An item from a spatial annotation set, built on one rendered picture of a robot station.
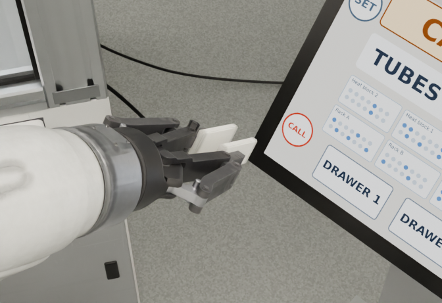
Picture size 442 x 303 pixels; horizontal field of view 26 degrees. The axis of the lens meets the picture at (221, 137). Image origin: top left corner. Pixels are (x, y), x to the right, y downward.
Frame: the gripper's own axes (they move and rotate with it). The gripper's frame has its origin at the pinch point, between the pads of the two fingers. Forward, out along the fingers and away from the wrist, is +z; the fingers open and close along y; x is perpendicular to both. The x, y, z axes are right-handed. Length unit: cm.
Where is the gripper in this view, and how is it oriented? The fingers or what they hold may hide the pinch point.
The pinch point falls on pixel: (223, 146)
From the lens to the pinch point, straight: 98.9
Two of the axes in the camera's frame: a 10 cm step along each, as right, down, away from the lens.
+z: 5.0, -1.1, 8.6
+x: -4.2, 8.3, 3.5
